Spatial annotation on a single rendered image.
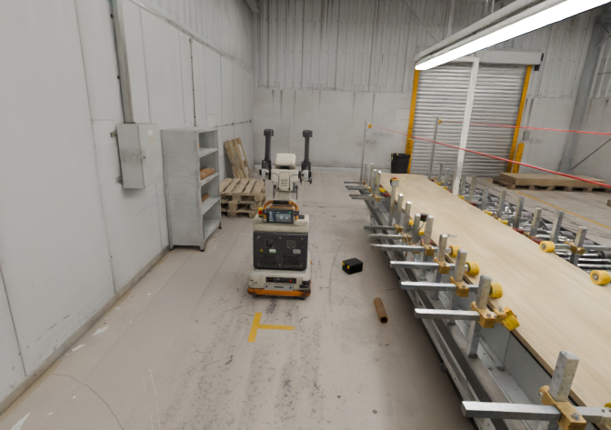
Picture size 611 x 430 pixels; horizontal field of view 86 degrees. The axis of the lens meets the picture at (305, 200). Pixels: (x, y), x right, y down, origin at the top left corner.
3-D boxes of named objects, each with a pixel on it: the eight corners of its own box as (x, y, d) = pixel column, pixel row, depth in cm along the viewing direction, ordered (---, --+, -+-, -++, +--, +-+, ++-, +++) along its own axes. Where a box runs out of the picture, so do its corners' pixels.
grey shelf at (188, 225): (169, 250, 429) (159, 129, 387) (194, 226, 515) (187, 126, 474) (203, 251, 428) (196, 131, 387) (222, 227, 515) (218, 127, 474)
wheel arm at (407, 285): (401, 289, 173) (402, 284, 172) (399, 286, 176) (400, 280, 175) (495, 294, 172) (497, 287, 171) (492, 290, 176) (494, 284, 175)
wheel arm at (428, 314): (415, 318, 149) (416, 312, 148) (414, 314, 152) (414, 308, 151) (495, 321, 149) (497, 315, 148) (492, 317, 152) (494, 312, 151)
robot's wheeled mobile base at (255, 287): (310, 299, 322) (311, 276, 316) (246, 296, 323) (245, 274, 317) (311, 267, 387) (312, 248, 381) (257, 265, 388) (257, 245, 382)
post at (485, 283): (466, 365, 160) (484, 276, 147) (464, 360, 163) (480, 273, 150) (474, 365, 160) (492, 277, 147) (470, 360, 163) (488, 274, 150)
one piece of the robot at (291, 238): (306, 283, 326) (309, 202, 304) (252, 280, 327) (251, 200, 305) (307, 267, 359) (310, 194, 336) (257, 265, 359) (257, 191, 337)
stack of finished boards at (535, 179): (605, 187, 862) (607, 181, 858) (515, 184, 858) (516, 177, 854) (581, 181, 936) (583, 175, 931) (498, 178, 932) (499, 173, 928)
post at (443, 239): (431, 305, 208) (442, 235, 195) (429, 302, 211) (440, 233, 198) (436, 305, 208) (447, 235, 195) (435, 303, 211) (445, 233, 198)
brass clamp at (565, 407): (564, 435, 97) (568, 421, 96) (535, 396, 110) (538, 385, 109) (585, 435, 97) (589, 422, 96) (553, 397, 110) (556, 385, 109)
